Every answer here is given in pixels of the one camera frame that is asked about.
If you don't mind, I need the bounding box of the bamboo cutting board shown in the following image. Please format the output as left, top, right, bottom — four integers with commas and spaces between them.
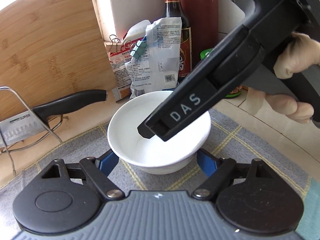
1, 0, 116, 107

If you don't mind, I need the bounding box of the white printed food bag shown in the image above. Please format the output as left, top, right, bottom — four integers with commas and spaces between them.
125, 17, 181, 99

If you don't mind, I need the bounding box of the steel cleaver black handle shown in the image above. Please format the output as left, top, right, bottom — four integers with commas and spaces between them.
0, 89, 108, 147

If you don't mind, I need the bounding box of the teal towel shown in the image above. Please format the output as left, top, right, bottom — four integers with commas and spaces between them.
296, 178, 320, 239

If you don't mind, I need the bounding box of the grey checked table mat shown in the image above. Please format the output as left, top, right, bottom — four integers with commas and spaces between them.
1, 110, 312, 239

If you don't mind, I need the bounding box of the dark red canister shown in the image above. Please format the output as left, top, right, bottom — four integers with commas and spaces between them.
180, 0, 219, 68

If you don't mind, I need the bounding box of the teal binder clip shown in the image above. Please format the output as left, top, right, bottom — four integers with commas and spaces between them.
130, 40, 148, 59

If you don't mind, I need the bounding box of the dark soy sauce bottle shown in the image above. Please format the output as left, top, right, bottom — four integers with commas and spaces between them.
163, 0, 192, 83

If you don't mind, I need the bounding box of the green lid sauce jar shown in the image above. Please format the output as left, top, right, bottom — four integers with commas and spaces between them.
200, 48, 242, 99

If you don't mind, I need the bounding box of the right gloved hand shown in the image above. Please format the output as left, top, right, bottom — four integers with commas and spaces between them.
246, 31, 320, 124

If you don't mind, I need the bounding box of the wire knife rack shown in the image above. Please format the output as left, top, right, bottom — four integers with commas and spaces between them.
1, 86, 68, 175

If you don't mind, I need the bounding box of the red white food bag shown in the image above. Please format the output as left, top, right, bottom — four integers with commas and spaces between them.
108, 20, 151, 101

